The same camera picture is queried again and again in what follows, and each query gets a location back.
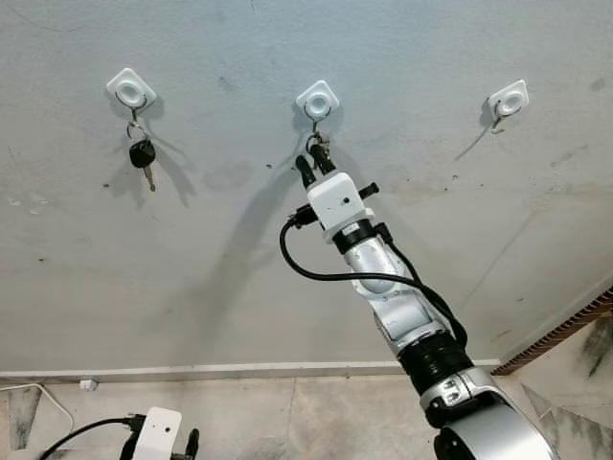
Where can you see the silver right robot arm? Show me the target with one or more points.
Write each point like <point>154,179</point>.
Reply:
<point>397,307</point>

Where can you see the small white floor plug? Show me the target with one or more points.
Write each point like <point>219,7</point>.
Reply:
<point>88,384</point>

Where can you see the white baseboard strip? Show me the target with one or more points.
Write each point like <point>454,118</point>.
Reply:
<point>239,369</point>

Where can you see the black car key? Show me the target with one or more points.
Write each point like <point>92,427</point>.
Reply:
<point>142,152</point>

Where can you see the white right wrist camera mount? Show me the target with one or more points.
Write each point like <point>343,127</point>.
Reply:
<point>337,203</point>

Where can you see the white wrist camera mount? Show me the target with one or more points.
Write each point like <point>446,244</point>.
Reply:
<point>337,203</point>
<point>158,431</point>

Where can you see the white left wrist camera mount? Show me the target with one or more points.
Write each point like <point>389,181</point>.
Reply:
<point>158,431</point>

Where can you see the white wall hook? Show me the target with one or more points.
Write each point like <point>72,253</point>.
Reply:
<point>317,98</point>
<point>131,89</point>
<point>508,102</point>

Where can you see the red tiled wall edge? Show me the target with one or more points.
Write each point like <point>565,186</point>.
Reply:
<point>565,331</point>

